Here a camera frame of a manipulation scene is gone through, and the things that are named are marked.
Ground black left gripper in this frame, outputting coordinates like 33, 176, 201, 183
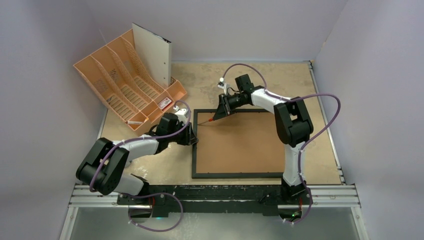
167, 121, 197, 146

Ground black sunflower photo frame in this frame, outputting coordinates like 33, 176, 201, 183
191, 109, 285, 179

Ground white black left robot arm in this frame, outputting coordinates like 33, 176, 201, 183
75, 108, 198, 205

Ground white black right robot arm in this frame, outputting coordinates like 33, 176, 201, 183
210, 74, 314, 204

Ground small red white box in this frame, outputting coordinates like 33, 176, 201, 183
158, 97, 173, 110

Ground red white marker pen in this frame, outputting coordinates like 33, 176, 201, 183
126, 120, 144, 125

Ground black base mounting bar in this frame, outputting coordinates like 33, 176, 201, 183
117, 184, 312, 219

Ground white binder board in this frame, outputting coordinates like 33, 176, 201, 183
132, 22, 172, 89

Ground peach plastic file organizer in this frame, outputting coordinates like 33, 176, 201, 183
74, 29, 187, 136

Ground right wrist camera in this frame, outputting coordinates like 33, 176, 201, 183
217, 77, 231, 95

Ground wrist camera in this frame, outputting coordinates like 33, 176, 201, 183
217, 77, 231, 95
173, 105, 191, 124

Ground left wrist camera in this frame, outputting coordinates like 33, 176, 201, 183
173, 105, 191, 124

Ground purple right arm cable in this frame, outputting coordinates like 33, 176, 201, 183
222, 63, 342, 225

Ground aluminium rail frame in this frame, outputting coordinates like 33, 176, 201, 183
76, 75, 361, 225

